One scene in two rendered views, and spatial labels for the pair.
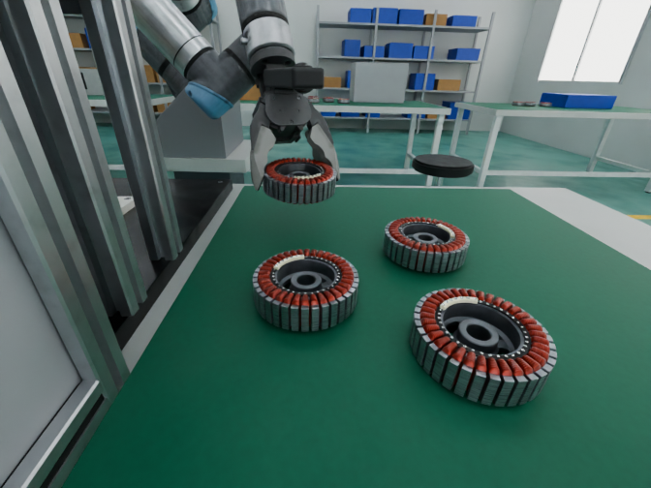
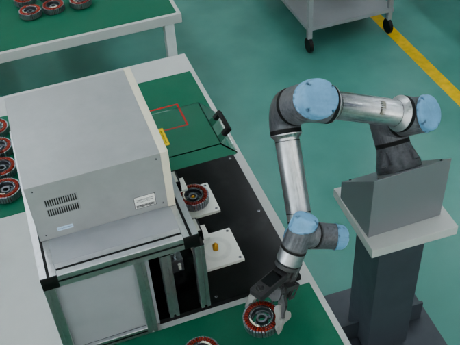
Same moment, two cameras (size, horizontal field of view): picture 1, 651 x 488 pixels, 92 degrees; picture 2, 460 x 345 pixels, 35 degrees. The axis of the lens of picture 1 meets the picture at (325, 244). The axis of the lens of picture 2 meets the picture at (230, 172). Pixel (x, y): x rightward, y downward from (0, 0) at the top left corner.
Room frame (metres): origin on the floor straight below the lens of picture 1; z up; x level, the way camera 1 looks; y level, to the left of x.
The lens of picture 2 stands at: (0.11, -1.19, 2.58)
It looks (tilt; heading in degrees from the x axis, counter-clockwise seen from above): 42 degrees down; 76
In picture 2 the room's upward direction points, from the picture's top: 4 degrees counter-clockwise
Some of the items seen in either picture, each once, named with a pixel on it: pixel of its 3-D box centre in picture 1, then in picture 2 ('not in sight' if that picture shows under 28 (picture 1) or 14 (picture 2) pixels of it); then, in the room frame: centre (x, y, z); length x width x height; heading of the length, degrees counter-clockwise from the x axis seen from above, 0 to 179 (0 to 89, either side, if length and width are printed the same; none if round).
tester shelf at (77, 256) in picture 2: not in sight; (96, 183); (0.10, 0.49, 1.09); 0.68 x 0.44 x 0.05; 93
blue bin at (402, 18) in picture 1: (408, 18); not in sight; (6.79, -1.34, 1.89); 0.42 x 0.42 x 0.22; 3
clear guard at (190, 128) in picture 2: not in sight; (179, 136); (0.40, 0.69, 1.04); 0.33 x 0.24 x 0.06; 3
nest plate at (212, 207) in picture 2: not in sight; (194, 202); (0.41, 0.63, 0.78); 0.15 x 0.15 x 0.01; 3
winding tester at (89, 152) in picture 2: not in sight; (87, 149); (0.10, 0.51, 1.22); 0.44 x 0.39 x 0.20; 93
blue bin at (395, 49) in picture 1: (397, 51); not in sight; (6.78, -1.23, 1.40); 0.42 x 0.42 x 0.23; 3
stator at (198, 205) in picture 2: not in sight; (193, 197); (0.41, 0.63, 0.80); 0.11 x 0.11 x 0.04
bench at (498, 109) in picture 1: (551, 145); not in sight; (3.48, -2.38, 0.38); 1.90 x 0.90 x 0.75; 93
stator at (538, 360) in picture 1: (476, 338); not in sight; (0.21, -0.14, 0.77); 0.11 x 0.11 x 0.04
